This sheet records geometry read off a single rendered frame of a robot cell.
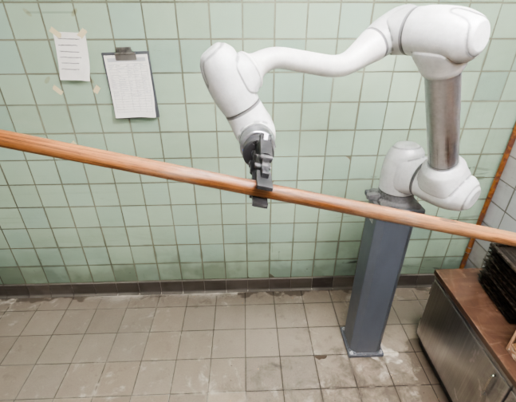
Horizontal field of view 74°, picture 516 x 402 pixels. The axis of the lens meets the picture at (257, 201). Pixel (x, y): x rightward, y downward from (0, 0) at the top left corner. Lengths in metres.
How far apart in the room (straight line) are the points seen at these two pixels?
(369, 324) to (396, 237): 0.58
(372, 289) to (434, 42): 1.21
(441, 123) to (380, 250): 0.70
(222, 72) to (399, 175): 0.93
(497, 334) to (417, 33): 1.27
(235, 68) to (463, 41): 0.58
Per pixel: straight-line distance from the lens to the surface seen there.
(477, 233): 0.85
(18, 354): 2.60
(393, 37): 1.17
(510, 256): 1.91
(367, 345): 2.21
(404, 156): 1.53
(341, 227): 2.29
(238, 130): 0.90
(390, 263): 1.79
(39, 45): 2.06
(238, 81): 0.87
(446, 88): 1.19
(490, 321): 1.88
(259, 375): 2.12
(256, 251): 2.32
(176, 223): 2.22
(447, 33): 1.08
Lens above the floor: 1.78
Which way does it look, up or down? 30 degrees down
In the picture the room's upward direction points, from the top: straight up
